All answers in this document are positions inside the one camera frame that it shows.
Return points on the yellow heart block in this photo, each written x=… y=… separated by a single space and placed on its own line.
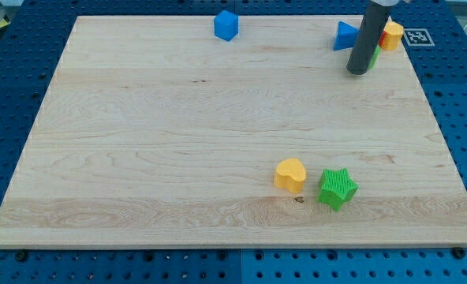
x=290 y=174

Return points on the blue triangle block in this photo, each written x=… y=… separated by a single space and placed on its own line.
x=346 y=36

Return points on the wooden board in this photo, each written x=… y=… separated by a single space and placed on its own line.
x=156 y=134

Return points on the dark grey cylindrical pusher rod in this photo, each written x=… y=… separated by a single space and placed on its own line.
x=374 y=20

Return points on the blue cube block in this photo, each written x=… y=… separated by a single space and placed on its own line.
x=226 y=25

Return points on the white fiducial marker tag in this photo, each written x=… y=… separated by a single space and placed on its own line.
x=418 y=37

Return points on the black bolt left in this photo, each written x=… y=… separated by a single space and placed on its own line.
x=21 y=256

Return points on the green star block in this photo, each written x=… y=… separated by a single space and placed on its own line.
x=336 y=188

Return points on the black bolt right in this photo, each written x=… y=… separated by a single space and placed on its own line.
x=458 y=253

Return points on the red block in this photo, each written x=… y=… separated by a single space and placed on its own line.
x=382 y=39

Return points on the black bolt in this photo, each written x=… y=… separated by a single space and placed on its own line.
x=458 y=253
x=21 y=256

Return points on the green block behind rod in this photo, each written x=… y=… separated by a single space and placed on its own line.
x=374 y=57

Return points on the yellow hexagon block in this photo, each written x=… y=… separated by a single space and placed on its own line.
x=394 y=33

